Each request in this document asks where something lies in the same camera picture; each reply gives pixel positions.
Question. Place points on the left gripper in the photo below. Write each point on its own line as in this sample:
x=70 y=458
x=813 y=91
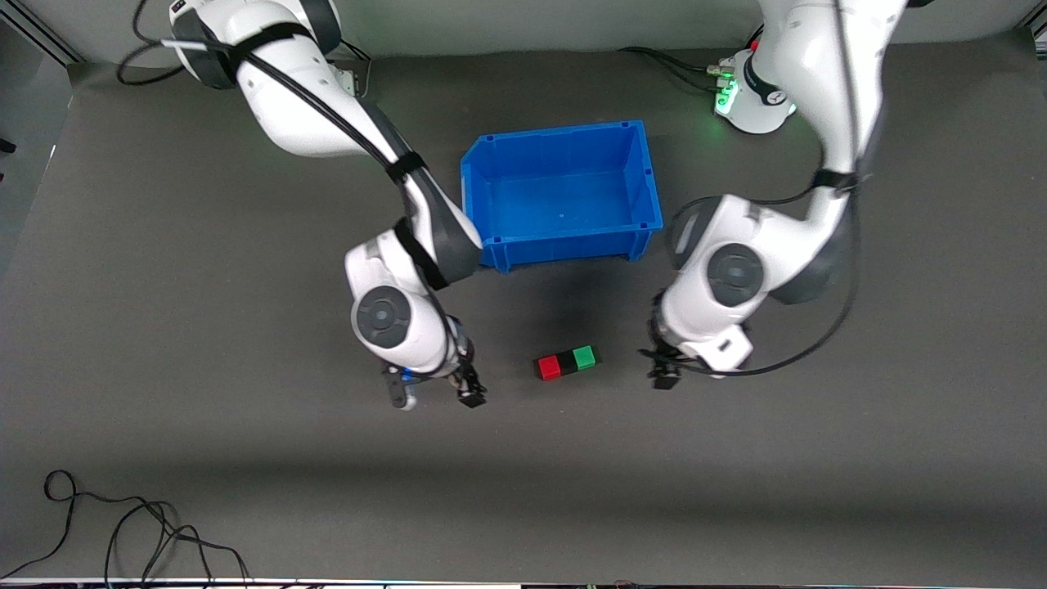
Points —
x=664 y=366

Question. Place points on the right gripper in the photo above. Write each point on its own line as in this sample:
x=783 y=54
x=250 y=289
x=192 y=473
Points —
x=466 y=379

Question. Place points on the green cube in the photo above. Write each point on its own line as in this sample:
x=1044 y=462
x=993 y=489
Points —
x=586 y=357

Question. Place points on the red cube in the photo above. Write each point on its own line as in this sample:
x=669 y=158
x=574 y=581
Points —
x=549 y=368

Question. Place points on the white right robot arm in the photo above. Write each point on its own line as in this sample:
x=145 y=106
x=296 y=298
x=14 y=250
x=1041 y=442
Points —
x=303 y=106

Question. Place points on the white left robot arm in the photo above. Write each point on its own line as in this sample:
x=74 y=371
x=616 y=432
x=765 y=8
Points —
x=826 y=82

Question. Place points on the black cube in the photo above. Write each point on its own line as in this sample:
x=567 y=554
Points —
x=567 y=362

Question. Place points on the dark grey table mat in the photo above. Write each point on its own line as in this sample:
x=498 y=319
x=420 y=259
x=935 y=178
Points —
x=523 y=491

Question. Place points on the blue plastic storage bin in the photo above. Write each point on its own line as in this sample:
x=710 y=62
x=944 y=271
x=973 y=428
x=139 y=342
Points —
x=564 y=204

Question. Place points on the small black edge clamp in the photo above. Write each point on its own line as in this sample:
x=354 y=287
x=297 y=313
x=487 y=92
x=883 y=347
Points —
x=6 y=147

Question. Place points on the aluminium frame rail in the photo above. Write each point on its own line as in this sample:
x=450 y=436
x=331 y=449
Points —
x=49 y=41

